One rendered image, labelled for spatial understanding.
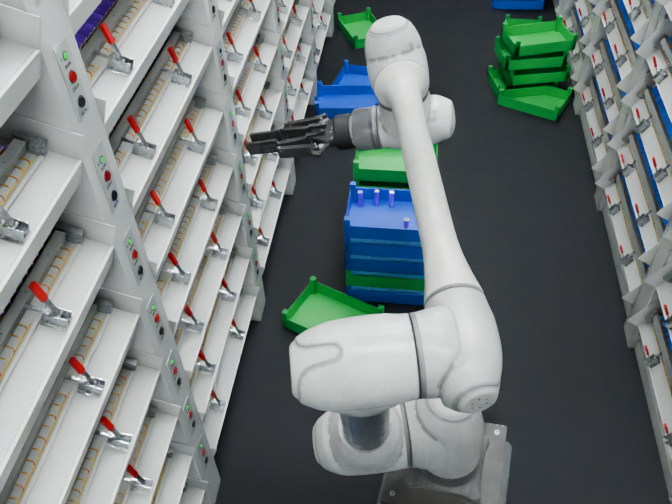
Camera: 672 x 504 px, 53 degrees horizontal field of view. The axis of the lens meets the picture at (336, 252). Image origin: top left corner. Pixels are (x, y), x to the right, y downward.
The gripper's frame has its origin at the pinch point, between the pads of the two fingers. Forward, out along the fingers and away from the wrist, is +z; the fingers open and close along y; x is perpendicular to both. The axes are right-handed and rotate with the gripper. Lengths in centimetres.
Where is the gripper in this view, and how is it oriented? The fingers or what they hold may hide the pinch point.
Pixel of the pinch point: (264, 142)
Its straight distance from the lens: 151.4
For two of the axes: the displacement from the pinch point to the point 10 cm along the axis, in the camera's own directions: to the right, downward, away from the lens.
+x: -2.4, -7.1, -6.7
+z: -9.6, 0.8, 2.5
